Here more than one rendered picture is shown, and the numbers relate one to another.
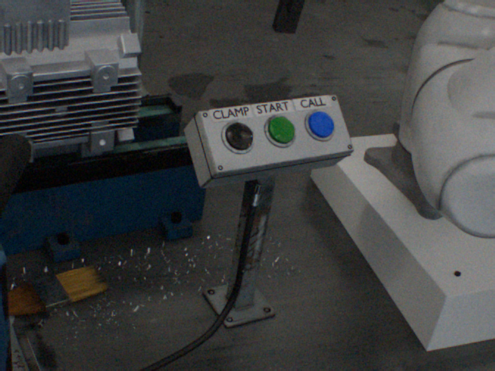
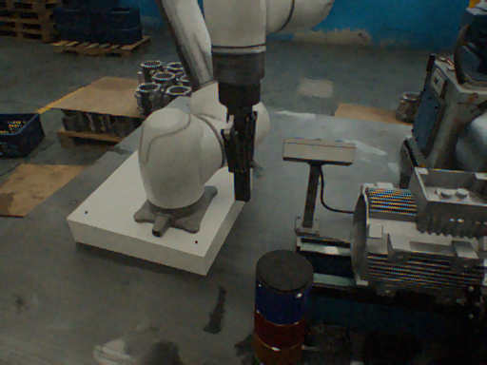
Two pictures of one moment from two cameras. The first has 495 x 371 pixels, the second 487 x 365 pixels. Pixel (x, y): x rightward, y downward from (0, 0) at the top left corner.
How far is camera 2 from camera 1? 1.51 m
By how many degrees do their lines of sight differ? 100
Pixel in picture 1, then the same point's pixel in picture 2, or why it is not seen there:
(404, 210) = (220, 198)
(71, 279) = not seen: hidden behind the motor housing
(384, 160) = (199, 216)
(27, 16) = (438, 181)
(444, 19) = (194, 126)
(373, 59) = not seen: outside the picture
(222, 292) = (312, 230)
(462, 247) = (222, 176)
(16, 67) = not seen: hidden behind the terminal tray
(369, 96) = (57, 337)
